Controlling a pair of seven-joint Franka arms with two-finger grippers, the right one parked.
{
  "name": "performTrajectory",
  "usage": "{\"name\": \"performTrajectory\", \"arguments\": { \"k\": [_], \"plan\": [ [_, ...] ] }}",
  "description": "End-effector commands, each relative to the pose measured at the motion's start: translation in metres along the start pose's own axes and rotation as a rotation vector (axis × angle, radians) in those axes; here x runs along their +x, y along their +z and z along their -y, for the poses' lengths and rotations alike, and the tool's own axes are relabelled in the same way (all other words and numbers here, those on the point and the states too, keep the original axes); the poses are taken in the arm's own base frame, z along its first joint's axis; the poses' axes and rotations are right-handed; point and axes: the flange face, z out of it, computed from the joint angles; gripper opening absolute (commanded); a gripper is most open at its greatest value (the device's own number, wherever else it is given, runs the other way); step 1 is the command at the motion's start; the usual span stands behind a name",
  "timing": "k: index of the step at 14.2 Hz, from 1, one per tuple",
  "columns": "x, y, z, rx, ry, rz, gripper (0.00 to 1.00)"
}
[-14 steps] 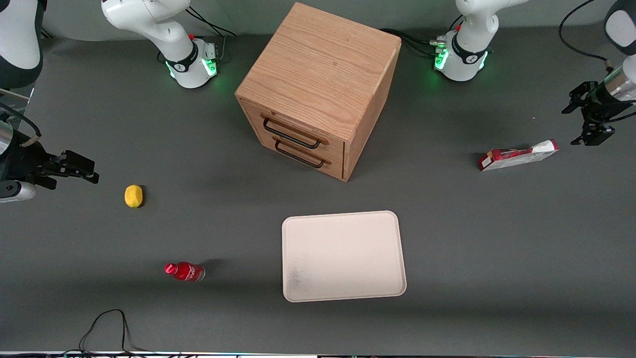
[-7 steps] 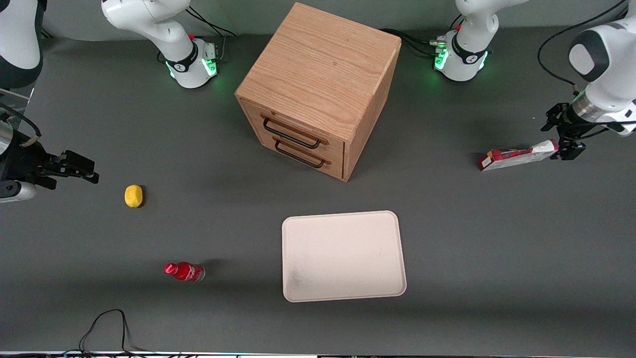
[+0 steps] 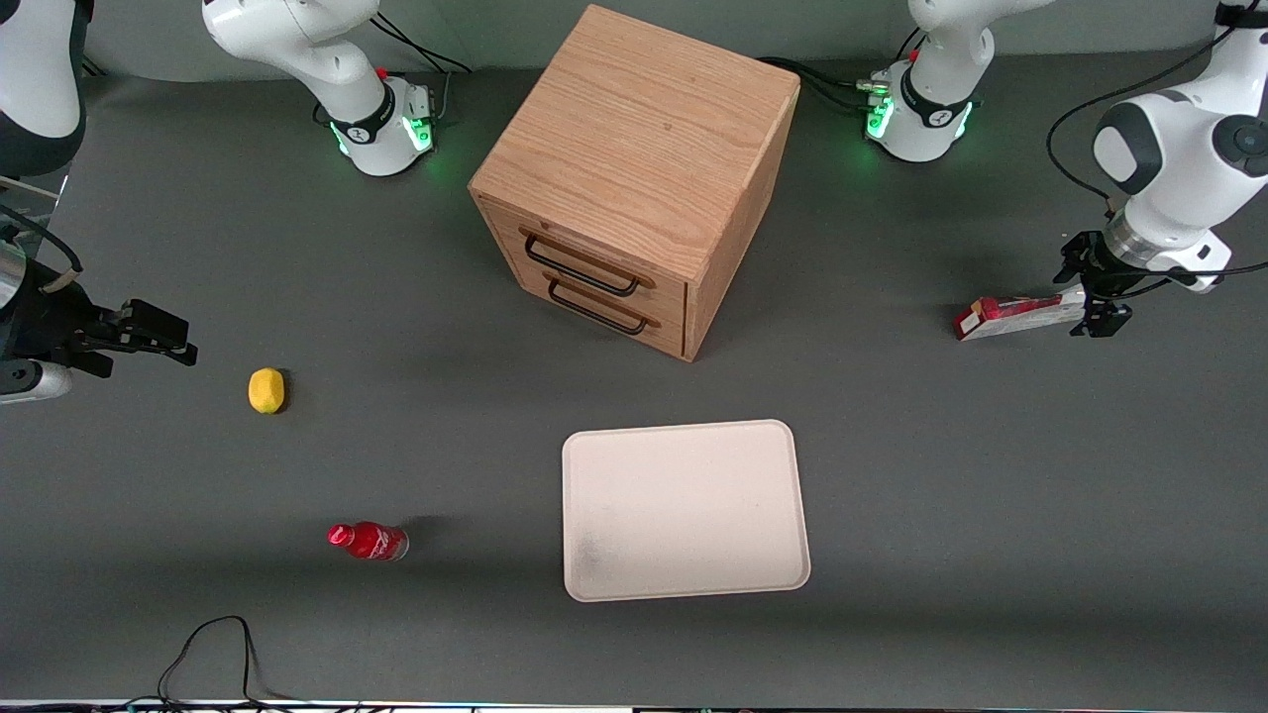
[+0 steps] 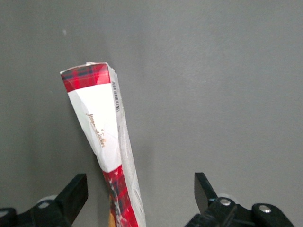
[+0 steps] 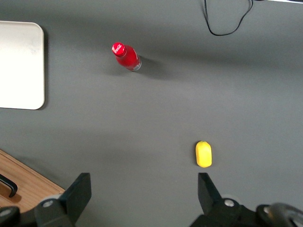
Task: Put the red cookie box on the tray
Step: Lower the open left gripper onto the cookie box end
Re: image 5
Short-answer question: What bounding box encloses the black drawer handle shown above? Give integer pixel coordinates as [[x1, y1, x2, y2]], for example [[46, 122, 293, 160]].
[[0, 174, 18, 198]]

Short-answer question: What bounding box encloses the red cola bottle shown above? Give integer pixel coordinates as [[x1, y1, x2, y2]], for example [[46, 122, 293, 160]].
[[111, 42, 142, 72]]

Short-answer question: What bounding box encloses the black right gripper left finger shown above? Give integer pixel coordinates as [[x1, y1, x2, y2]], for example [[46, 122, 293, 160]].
[[34, 172, 92, 227]]

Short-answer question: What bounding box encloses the thin black looped cable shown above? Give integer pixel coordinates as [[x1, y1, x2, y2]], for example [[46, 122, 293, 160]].
[[203, 0, 254, 36]]

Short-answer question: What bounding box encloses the beige rectangular tray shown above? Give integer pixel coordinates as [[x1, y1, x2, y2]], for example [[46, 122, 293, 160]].
[[0, 20, 45, 110]]

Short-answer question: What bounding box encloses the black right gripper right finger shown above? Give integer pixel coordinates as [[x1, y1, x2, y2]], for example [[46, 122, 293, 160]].
[[189, 172, 244, 227]]

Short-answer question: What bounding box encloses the yellow lemon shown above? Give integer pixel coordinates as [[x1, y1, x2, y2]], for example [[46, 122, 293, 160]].
[[195, 140, 213, 168]]

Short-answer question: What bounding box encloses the wooden drawer cabinet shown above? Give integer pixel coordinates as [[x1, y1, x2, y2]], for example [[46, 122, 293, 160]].
[[0, 148, 66, 212]]

